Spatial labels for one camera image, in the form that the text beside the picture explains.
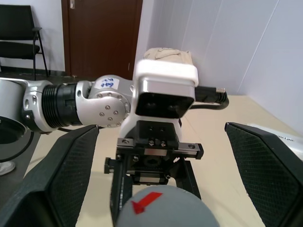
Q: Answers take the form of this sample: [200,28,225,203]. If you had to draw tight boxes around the white shoe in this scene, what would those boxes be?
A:
[0,161,17,176]

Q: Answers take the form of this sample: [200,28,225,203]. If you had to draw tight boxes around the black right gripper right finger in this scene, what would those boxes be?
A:
[224,122,303,227]

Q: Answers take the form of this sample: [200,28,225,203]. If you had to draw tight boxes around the thin black cable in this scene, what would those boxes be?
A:
[0,129,52,163]

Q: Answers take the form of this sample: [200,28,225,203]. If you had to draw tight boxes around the dark brown wooden door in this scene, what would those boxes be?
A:
[61,0,144,80]

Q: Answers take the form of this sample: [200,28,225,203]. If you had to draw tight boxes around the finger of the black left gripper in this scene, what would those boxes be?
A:
[104,157,134,222]
[174,160,202,201]

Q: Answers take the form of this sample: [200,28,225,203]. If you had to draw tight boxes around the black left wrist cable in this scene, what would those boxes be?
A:
[190,86,231,111]

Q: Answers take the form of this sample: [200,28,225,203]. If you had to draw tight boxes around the black chair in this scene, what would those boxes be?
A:
[0,5,50,80]

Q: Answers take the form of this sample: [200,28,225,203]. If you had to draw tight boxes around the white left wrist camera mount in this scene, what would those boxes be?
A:
[120,59,199,144]

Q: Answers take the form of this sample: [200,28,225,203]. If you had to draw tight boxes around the grey ball with red arrow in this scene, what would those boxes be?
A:
[115,185,220,227]

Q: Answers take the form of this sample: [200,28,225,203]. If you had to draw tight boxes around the beige cloth bundle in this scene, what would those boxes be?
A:
[143,47,194,66]

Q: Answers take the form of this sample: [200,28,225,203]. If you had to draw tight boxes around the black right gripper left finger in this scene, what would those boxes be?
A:
[0,124,100,227]

